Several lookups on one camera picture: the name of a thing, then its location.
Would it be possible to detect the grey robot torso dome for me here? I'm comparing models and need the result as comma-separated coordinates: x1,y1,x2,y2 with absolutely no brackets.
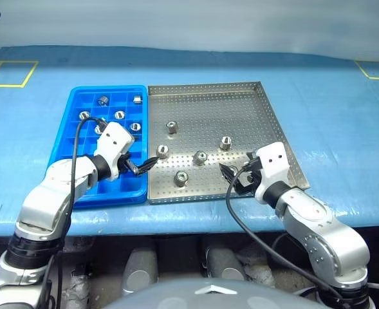
102,278,335,309

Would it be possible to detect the perforated metal tray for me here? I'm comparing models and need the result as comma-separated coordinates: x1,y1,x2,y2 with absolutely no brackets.
147,81,311,206

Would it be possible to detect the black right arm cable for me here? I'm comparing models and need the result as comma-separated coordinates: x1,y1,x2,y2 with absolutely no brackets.
226,162,347,309

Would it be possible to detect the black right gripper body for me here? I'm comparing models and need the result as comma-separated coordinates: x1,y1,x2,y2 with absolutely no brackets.
239,151,264,196

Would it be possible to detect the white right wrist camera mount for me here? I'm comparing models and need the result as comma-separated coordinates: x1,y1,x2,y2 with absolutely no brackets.
254,141,289,198

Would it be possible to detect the blue plastic table cover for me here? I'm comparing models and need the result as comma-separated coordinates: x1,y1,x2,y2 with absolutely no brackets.
0,44,379,238

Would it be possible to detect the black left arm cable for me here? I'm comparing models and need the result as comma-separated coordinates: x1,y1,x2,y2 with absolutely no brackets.
41,117,108,309

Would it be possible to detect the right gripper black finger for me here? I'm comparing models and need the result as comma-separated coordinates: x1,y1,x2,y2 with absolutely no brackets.
219,162,240,185
233,179,250,196

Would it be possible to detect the grey rounded cylinder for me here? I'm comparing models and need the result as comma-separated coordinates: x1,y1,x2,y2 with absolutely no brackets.
123,247,160,297
205,246,245,281

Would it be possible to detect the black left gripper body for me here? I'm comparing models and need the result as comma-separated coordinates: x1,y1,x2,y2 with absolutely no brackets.
118,152,143,176

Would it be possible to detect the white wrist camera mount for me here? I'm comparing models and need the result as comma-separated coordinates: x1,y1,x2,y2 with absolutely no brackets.
254,141,289,198
95,122,134,182

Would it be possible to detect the blue compartment tray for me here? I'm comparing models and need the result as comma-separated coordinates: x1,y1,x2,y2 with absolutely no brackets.
49,85,149,205

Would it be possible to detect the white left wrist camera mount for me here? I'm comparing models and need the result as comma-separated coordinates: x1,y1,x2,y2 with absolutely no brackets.
95,122,134,182

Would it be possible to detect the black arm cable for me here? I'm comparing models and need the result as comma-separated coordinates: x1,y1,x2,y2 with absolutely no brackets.
226,162,347,309
41,117,108,309

